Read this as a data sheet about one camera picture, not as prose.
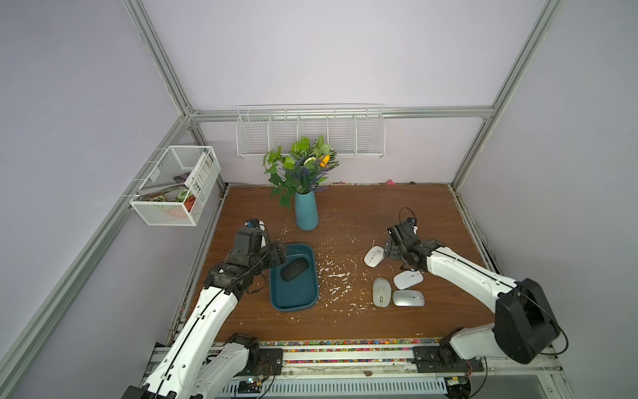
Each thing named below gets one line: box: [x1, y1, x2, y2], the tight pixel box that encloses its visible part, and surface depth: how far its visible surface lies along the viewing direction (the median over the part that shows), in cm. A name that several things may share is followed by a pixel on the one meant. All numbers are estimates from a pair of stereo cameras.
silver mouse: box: [392, 289, 426, 308], surface depth 88 cm
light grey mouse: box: [372, 276, 393, 309], surface depth 86 cm
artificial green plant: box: [262, 135, 340, 210], surface depth 84 cm
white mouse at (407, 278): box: [392, 269, 425, 291], surface depth 91 cm
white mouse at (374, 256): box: [363, 245, 385, 269], surface depth 96 cm
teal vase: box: [294, 190, 319, 232], surface depth 101 cm
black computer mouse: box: [280, 256, 310, 282], surface depth 93 cm
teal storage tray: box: [269, 242, 319, 313], surface depth 93 cm
